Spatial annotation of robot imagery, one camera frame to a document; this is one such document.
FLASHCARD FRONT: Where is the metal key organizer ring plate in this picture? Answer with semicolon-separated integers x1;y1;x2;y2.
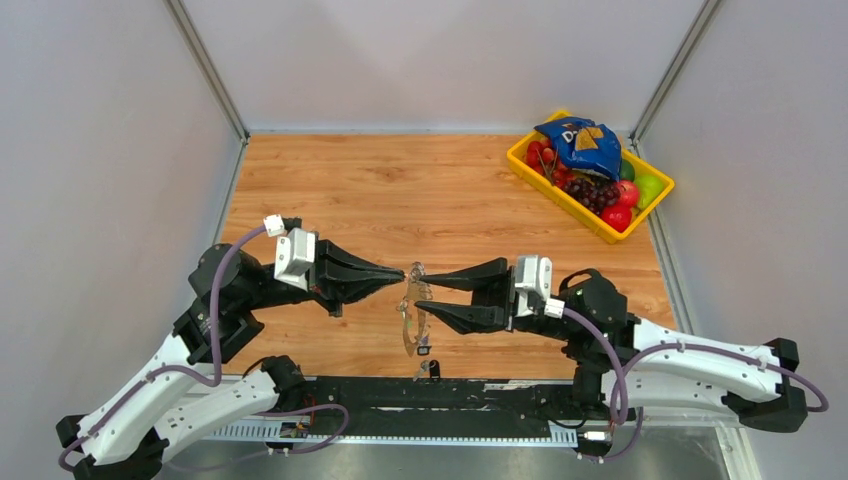
397;262;433;357

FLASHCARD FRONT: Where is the yellow plastic bin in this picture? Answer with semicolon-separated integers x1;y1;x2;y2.
507;110;675;244

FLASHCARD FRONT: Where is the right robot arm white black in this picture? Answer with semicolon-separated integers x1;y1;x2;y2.
417;255;809;433

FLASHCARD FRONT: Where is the key black head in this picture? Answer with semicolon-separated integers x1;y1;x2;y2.
412;359;441;382

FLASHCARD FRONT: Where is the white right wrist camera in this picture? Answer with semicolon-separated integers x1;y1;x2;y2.
512;255;565;319

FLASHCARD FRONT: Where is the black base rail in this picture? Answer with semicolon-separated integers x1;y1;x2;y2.
205;376;613;455

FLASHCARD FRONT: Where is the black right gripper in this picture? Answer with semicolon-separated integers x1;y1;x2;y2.
414;257;577;343

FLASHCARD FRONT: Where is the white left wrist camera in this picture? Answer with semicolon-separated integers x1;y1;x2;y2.
263;214;317;291

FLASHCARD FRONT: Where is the red cherries bunch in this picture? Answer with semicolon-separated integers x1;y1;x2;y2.
524;139;576;190

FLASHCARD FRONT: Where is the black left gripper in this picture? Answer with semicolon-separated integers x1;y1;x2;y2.
242;228;406;314

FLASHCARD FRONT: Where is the blue chips bag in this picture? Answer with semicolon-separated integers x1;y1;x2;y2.
534;116;622;181

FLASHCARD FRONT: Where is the purple grape bunch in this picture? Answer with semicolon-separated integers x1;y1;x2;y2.
564;177;621;216

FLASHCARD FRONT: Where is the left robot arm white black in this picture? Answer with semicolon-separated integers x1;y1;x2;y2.
56;226;405;479

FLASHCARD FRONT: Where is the red peach fruit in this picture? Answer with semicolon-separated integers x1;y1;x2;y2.
615;180;640;209

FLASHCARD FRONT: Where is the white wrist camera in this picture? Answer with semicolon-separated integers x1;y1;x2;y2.
263;214;317;291
512;255;565;319

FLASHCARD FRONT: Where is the green apple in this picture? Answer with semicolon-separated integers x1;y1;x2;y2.
633;174;665;211

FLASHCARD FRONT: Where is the red apple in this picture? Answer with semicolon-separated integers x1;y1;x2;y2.
600;204;634;233

